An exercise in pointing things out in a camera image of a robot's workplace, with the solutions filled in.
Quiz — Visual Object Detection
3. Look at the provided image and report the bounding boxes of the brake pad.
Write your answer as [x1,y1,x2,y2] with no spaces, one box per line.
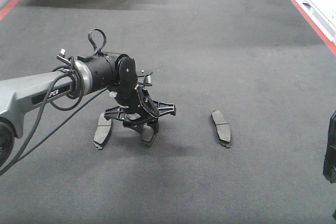
[211,110,232,148]
[141,125,156,147]
[93,113,113,150]

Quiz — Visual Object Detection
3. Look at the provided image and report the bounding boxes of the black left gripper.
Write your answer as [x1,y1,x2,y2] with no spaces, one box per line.
[104,55,176,144]

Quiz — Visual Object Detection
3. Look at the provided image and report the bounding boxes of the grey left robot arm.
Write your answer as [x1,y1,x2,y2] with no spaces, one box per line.
[1,52,176,164]

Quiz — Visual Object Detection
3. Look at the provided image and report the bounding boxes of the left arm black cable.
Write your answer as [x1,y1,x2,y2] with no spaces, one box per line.
[0,28,111,176]

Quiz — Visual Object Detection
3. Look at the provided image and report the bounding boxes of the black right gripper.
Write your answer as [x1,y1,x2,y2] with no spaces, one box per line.
[323,112,335,183]

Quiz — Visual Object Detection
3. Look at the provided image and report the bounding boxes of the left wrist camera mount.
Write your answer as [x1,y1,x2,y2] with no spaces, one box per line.
[136,70,153,87]

